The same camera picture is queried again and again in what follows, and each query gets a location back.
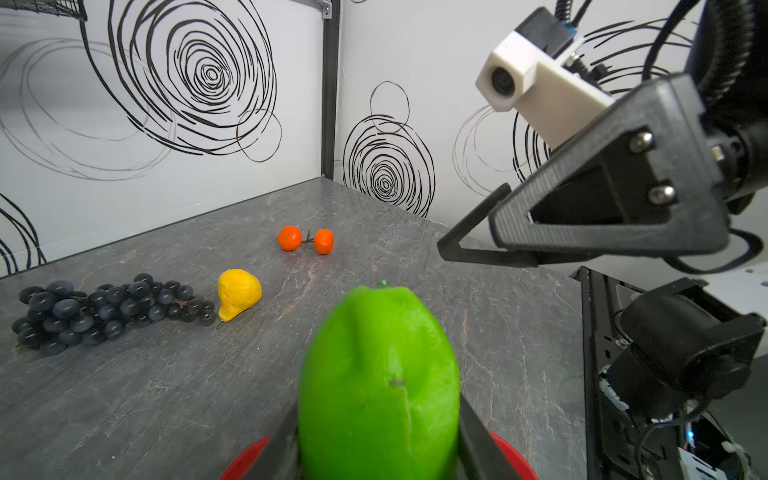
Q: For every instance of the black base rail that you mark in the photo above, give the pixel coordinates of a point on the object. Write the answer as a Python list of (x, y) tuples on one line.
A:
[(612, 378)]

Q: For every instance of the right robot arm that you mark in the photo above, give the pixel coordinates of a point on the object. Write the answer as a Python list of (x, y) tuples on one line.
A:
[(692, 349)]

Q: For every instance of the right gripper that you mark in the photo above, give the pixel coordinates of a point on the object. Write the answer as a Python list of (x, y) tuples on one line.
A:
[(642, 180)]

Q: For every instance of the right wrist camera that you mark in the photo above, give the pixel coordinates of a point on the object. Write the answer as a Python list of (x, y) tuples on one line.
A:
[(526, 72)]

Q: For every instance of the orange cherry tomato upper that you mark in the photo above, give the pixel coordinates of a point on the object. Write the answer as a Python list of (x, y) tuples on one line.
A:
[(290, 238)]

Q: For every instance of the red flower-shaped fruit bowl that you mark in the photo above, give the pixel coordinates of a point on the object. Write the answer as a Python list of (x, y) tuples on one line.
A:
[(244, 460)]

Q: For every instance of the green lime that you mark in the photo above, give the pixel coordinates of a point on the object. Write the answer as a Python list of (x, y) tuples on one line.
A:
[(379, 391)]

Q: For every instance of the orange cherry tomato lower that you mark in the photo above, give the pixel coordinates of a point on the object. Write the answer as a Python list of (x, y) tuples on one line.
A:
[(323, 241)]

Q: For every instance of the black wire wall basket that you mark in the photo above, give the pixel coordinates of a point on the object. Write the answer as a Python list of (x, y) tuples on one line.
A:
[(61, 8)]

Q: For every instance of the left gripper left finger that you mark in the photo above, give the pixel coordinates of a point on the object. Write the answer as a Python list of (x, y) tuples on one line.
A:
[(280, 458)]

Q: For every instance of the dark grape bunch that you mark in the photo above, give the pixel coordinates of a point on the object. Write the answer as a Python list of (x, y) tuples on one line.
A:
[(58, 316)]

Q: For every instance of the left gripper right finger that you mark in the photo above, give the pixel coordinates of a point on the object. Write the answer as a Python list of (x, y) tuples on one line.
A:
[(479, 457)]

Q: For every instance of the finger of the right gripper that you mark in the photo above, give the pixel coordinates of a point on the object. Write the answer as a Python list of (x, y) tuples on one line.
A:
[(457, 246)]

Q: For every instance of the orange cherry tomato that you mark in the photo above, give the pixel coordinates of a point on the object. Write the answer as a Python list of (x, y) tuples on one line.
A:
[(323, 241), (290, 238)]

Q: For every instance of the small yellow pear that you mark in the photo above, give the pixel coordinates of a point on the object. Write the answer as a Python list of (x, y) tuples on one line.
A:
[(238, 291)]

